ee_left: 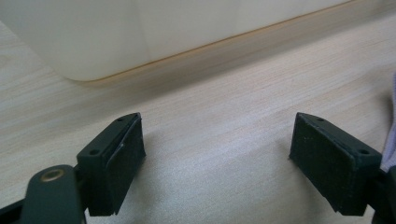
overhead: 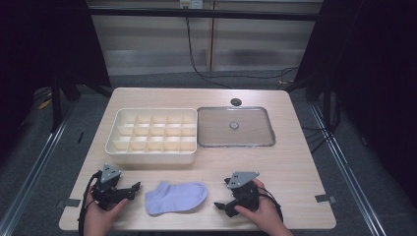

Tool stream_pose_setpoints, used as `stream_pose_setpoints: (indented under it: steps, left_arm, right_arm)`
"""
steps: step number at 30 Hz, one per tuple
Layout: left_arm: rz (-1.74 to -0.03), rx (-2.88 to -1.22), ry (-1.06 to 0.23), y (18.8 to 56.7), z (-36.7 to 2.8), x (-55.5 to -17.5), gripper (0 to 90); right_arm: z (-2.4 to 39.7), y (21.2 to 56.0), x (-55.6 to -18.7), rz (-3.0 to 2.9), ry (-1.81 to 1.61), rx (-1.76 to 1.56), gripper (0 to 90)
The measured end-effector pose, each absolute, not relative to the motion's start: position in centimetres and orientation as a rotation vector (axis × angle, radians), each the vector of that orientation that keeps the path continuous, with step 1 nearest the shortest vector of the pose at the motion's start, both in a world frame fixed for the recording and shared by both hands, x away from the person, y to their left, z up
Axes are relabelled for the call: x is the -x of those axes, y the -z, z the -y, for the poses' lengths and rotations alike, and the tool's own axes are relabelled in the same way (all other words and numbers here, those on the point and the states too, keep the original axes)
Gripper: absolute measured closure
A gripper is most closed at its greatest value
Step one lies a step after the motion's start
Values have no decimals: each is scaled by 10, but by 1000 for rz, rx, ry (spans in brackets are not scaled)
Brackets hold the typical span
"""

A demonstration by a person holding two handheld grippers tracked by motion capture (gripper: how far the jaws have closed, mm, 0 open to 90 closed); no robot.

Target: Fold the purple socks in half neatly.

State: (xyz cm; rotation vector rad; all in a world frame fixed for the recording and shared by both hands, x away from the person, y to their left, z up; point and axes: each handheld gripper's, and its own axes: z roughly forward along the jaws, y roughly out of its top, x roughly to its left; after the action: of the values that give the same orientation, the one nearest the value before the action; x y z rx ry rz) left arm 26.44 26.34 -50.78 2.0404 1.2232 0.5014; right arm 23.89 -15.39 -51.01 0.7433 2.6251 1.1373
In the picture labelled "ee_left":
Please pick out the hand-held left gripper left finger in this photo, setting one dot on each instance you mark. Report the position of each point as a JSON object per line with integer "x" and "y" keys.
{"x": 106, "y": 168}

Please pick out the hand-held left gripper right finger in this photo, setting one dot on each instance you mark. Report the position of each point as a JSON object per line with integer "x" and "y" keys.
{"x": 330, "y": 165}

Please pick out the lilac sock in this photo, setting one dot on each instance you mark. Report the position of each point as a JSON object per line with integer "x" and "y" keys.
{"x": 391, "y": 146}

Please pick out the cream divided storage box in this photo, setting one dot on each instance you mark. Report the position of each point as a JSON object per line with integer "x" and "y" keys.
{"x": 93, "y": 37}

